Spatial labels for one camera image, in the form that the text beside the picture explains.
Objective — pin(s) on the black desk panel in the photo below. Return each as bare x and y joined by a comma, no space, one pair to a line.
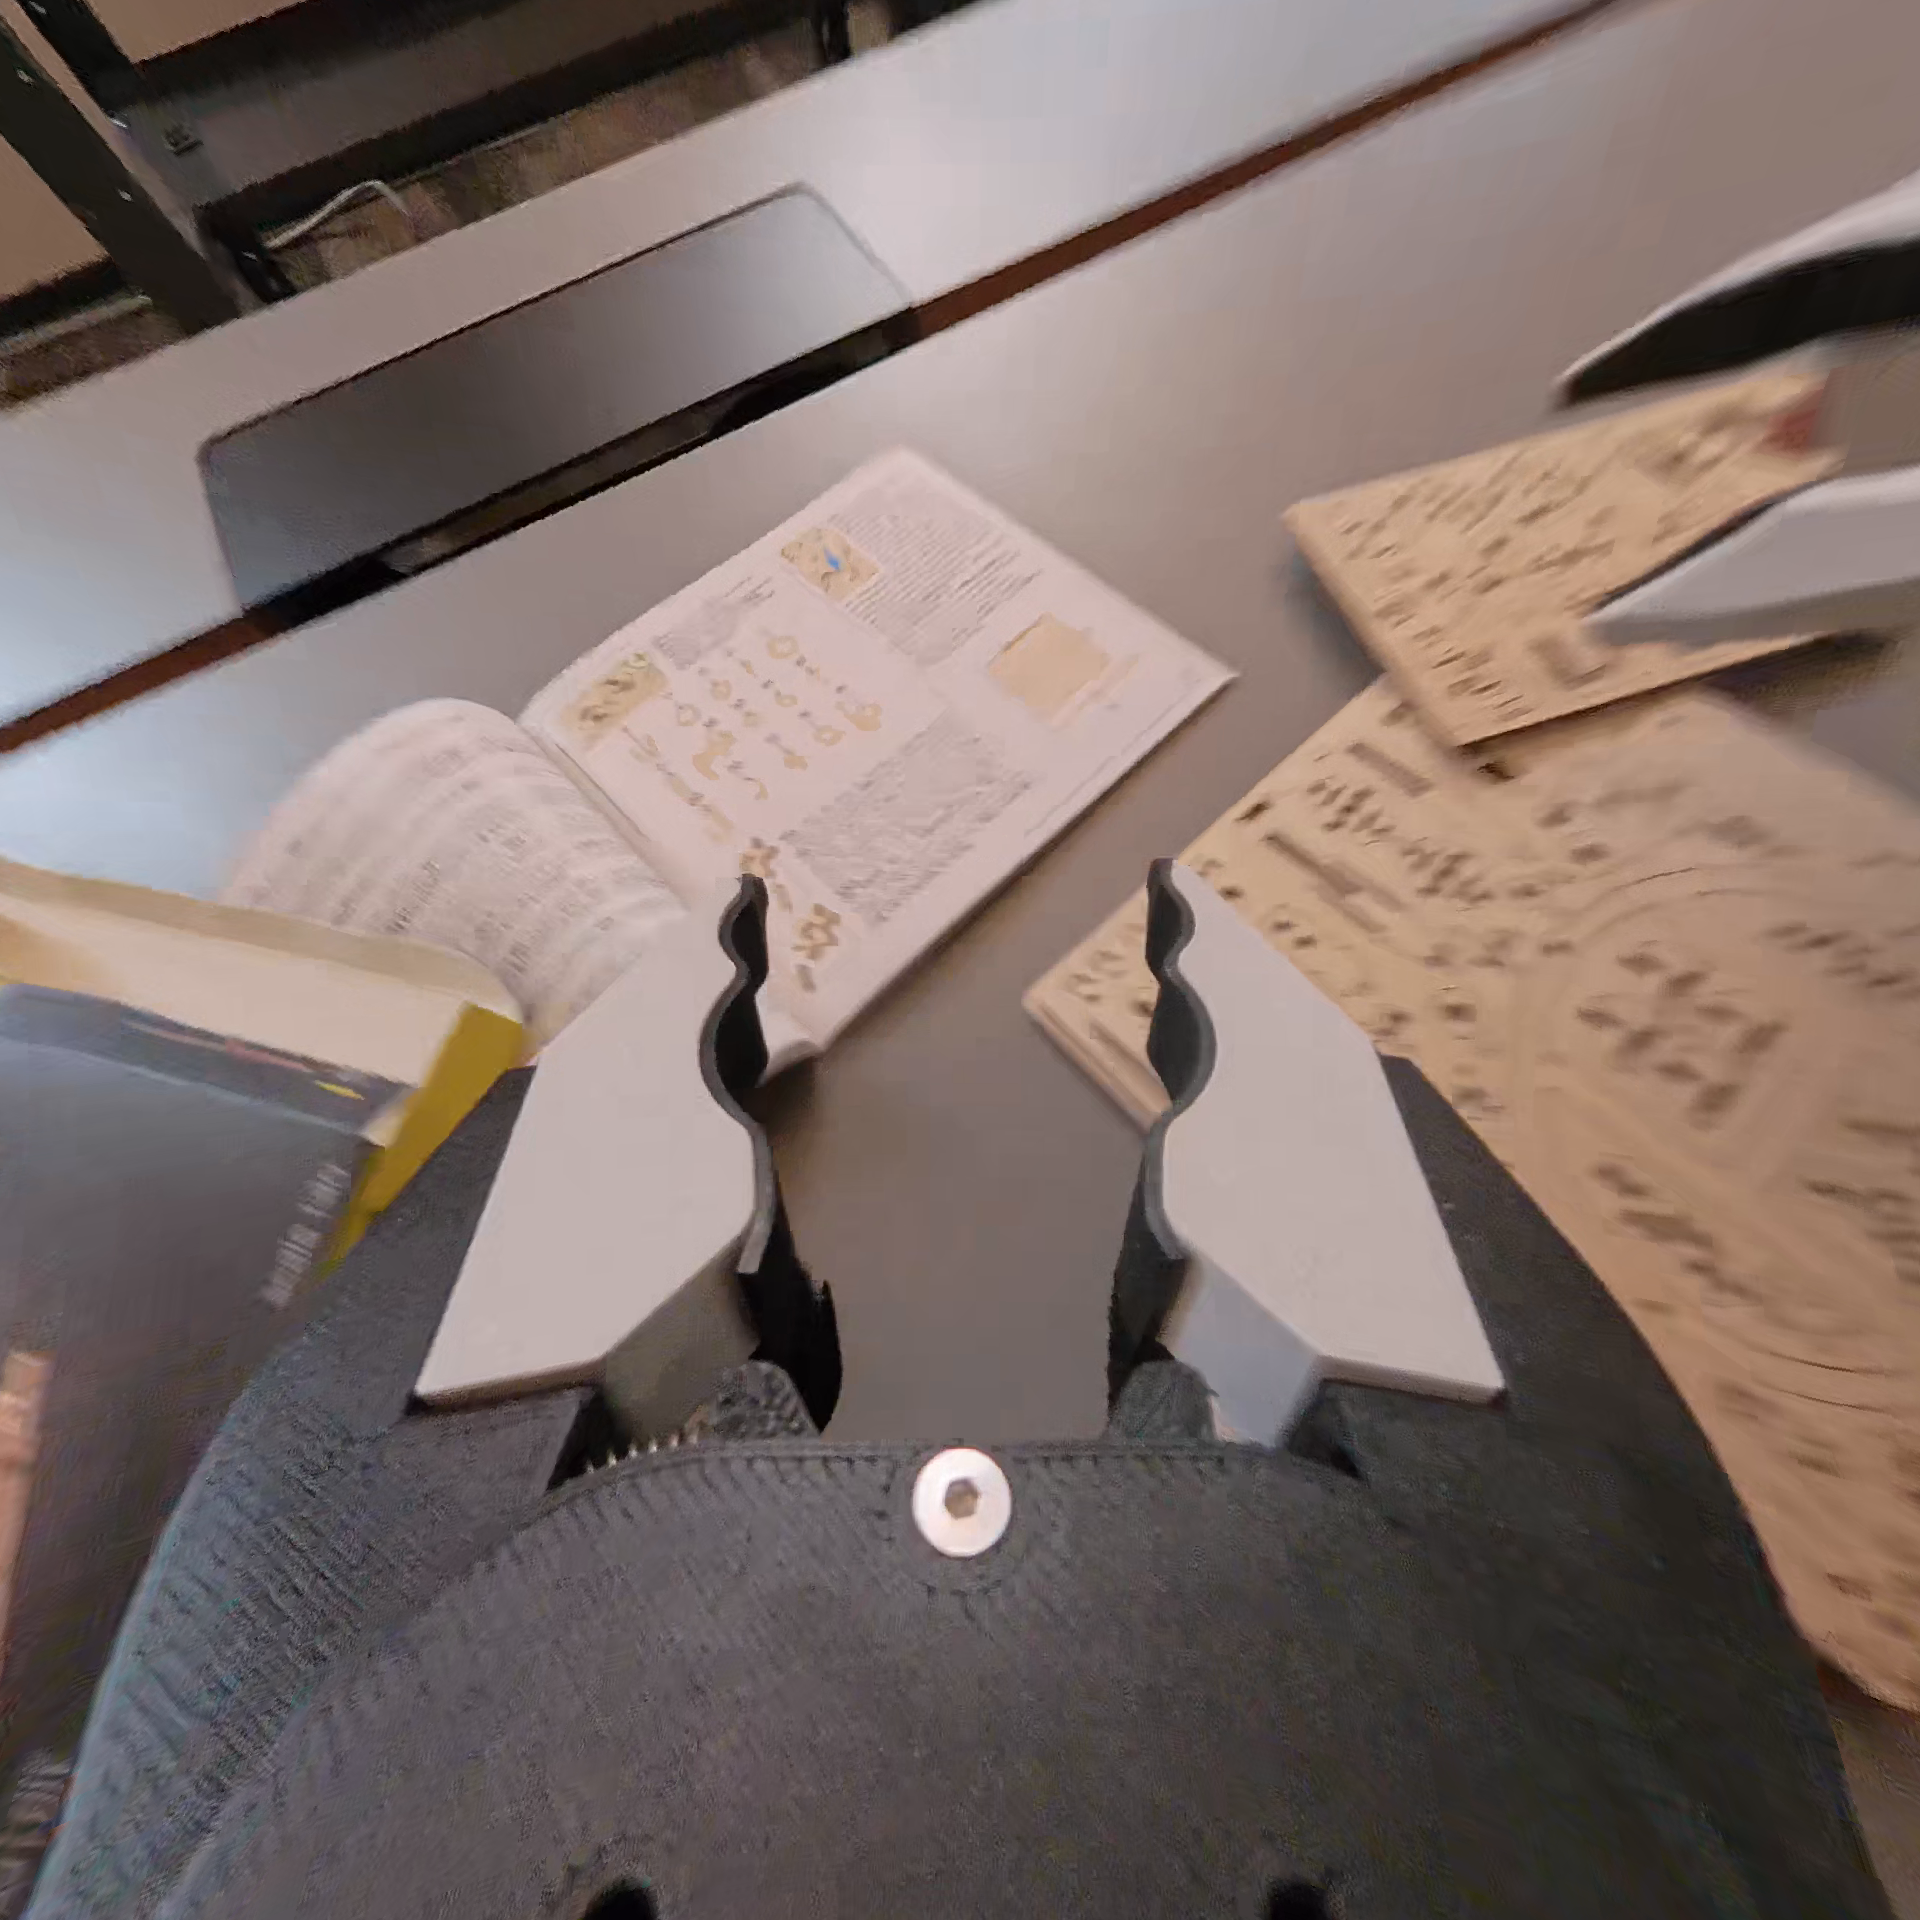
569,391

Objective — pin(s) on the black and yellow puzzle box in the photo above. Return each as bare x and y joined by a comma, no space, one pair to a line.
165,1168

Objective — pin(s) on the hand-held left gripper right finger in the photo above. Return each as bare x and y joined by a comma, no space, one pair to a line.
1305,1199

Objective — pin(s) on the black table frame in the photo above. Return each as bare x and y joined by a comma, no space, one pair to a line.
104,179

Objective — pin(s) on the small wooden puzzle sheet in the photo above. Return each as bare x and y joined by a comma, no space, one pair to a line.
1502,571

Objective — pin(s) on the open instruction booklet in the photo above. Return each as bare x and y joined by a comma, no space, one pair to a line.
900,722

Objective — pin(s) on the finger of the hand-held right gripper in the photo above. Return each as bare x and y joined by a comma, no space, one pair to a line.
1800,286
1800,571

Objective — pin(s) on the grey desk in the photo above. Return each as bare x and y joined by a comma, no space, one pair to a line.
1199,391
1047,138

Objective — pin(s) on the stack of large wooden puzzle sheets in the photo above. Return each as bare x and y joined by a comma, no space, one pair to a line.
1574,977

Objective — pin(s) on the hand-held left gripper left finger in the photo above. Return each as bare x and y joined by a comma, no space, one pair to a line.
598,1199

